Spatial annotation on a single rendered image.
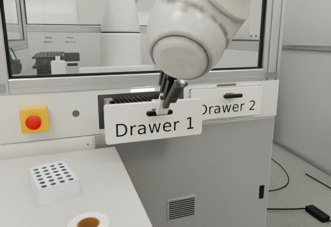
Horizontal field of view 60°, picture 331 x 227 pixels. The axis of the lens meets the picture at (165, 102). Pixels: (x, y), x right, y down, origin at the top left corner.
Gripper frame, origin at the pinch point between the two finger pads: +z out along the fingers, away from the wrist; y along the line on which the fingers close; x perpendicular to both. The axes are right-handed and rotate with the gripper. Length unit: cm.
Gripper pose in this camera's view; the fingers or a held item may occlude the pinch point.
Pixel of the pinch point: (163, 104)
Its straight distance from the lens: 74.4
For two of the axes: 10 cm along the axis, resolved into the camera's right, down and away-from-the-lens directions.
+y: -2.7, -7.3, 6.2
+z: -1.9, 6.8, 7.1
